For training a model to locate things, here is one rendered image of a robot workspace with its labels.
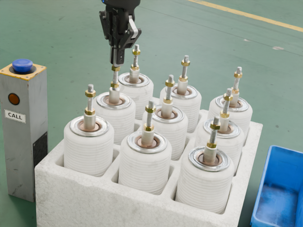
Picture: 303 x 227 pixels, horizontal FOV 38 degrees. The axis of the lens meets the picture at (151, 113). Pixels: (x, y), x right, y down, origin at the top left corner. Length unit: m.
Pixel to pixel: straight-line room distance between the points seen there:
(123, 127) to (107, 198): 0.18
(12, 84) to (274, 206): 0.67
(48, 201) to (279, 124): 0.86
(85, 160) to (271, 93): 1.01
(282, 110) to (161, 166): 0.86
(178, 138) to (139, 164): 0.14
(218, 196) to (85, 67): 1.03
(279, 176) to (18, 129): 0.65
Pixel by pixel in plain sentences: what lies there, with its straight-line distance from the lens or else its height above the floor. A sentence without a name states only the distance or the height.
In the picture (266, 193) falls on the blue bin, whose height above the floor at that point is 0.00.
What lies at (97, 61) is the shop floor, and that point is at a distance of 1.77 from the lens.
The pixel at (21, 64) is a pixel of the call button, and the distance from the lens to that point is 0.92.
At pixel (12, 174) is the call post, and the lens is 1.05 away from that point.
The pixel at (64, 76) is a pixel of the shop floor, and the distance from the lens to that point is 1.63.
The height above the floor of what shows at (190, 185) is 0.22.
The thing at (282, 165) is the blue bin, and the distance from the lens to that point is 1.17.
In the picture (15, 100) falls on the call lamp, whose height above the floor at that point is 0.26.
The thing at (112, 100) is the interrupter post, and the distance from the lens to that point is 0.94.
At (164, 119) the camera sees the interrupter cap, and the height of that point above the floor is 0.25.
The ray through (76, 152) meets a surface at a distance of 0.84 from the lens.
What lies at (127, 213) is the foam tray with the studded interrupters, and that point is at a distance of 0.83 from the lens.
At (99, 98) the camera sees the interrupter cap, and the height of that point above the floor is 0.25.
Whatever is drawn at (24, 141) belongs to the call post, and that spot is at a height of 0.17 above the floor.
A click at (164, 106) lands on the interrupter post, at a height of 0.28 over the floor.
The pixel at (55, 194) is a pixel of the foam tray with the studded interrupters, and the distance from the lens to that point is 0.88.
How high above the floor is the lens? 0.70
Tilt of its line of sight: 30 degrees down
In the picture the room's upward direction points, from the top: 6 degrees clockwise
